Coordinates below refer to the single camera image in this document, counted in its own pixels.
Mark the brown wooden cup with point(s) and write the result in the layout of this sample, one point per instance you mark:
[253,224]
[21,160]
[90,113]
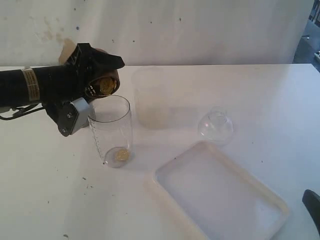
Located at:
[101,77]

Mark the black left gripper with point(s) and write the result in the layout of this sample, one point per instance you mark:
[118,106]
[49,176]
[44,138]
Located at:
[65,83]

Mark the white plastic tray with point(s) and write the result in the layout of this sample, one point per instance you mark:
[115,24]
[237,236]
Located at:
[214,198]

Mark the clear dome strainer lid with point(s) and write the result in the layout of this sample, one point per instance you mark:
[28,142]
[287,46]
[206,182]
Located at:
[216,126]

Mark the gold coins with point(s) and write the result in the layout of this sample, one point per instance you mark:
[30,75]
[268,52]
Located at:
[108,85]

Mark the frosted plastic cup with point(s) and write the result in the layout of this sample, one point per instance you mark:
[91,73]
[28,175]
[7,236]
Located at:
[151,97]

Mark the clear glass with amber liquid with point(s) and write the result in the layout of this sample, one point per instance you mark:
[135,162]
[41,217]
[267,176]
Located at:
[110,121]

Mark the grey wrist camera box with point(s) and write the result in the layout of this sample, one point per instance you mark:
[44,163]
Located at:
[75,116]

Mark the dark right gripper tip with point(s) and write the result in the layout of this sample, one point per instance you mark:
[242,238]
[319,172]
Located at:
[311,201]

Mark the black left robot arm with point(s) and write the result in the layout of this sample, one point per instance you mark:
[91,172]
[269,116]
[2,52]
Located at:
[20,91]

